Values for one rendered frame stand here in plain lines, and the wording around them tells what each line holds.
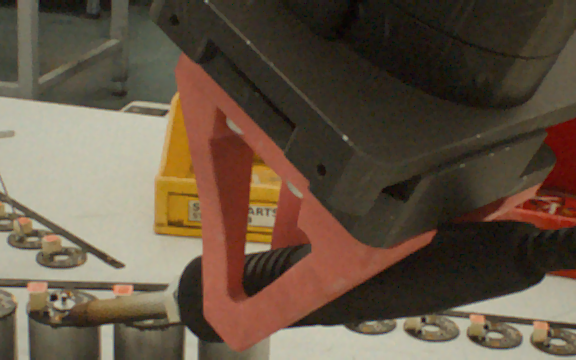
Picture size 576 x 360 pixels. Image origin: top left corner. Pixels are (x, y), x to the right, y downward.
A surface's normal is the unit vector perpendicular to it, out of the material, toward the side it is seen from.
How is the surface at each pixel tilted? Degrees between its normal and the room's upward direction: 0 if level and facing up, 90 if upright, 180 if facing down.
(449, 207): 117
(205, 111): 108
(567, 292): 0
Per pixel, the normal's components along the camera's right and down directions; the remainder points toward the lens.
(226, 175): 0.73, 0.36
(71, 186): 0.05, -0.94
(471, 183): 0.64, 0.66
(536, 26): 0.33, 0.69
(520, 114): 0.38, -0.72
